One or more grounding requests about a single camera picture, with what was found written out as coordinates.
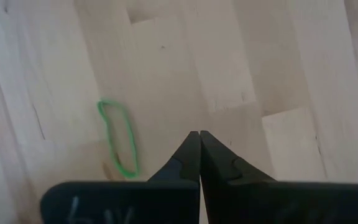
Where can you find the green rubber band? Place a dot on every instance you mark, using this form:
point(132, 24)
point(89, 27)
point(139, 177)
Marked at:
point(128, 175)

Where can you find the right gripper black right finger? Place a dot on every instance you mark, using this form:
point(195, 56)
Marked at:
point(219, 172)

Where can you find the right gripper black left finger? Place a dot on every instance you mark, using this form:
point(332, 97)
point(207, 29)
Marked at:
point(186, 166)

